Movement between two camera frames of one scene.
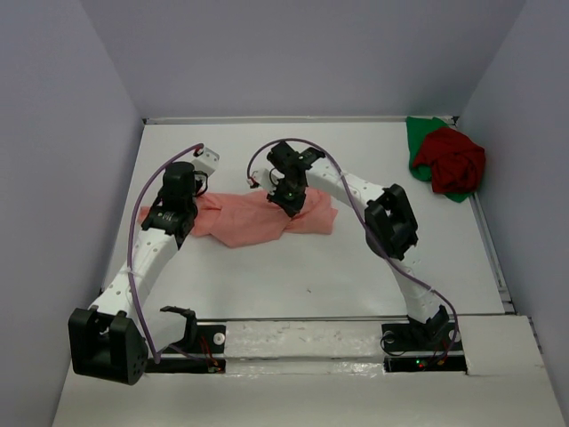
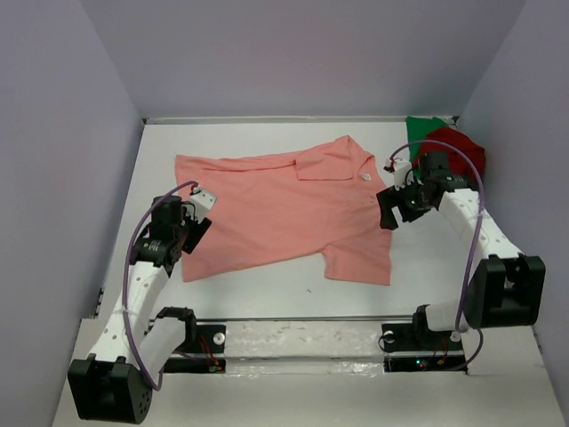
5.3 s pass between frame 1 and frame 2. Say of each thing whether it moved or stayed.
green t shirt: stayed
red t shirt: stayed
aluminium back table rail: stayed
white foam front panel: stayed
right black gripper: moved
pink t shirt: moved
